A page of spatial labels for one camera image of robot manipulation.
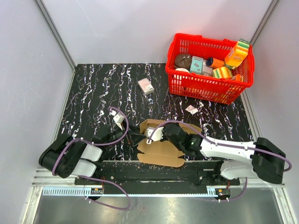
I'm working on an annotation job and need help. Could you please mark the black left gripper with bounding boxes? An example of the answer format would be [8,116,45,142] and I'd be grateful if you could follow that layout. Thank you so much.
[104,120,146,147]

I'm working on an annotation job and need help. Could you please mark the brown cardboard box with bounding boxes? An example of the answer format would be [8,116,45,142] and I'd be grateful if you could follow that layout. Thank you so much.
[137,119,203,168]

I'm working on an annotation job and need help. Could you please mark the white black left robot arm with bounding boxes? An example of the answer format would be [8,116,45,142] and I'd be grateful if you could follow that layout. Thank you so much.
[38,125,146,185]

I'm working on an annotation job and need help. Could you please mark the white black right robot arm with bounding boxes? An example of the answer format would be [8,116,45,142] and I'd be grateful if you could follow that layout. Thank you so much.
[162,123,286,185]

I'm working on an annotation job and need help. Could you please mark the small grey card box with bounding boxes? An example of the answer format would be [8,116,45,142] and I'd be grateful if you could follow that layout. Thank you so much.
[137,78,155,96]

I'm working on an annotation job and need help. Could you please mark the pink grey small box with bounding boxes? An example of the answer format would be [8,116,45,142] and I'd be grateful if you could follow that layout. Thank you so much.
[201,60,213,77]

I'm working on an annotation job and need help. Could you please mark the teal small box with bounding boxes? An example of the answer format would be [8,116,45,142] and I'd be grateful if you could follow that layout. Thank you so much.
[189,56,204,75]

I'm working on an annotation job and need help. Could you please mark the small white paper packet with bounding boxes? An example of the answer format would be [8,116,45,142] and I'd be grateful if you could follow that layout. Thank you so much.
[185,105,198,115]

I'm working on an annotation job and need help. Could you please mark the red plastic shopping basket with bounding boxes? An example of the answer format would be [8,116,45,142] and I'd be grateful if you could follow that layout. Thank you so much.
[165,33,255,105]

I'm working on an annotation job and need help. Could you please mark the white round container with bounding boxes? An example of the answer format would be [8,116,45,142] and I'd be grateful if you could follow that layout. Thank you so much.
[175,68,189,73]

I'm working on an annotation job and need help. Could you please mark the yellow green striped sponge pack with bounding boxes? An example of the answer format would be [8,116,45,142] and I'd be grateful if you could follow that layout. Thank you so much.
[213,66,233,79]

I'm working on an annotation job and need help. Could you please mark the small orange packet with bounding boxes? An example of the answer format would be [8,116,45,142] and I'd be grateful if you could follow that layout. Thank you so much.
[230,74,243,82]

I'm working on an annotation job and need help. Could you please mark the brown round bread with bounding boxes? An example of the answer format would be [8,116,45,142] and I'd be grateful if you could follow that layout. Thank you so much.
[174,54,192,70]

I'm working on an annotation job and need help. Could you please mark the orange can with blue lid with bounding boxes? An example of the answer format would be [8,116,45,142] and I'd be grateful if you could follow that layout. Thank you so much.
[206,57,225,69]

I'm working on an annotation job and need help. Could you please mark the tall orange juice carton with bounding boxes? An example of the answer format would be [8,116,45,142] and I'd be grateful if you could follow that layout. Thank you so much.
[224,39,250,70]

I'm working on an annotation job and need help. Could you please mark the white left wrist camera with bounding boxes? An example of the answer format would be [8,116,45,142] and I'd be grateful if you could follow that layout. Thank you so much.
[110,110,125,129]

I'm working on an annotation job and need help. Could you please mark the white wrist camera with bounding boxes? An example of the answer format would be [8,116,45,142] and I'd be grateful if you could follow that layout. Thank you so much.
[145,127,164,144]
[110,110,125,129]

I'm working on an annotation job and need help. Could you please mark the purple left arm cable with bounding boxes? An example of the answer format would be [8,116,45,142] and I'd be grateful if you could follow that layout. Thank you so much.
[51,106,131,210]

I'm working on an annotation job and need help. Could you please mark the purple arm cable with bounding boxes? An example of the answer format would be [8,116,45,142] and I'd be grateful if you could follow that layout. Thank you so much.
[146,120,292,203]
[51,106,131,210]

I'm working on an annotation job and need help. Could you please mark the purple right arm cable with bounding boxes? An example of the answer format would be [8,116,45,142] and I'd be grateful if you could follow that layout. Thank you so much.
[146,120,292,203]

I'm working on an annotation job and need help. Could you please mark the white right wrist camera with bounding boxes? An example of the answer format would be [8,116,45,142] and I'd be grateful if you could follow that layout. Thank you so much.
[145,127,164,144]

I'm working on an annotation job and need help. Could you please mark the aluminium front rail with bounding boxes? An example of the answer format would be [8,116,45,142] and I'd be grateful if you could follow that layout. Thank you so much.
[43,185,226,197]

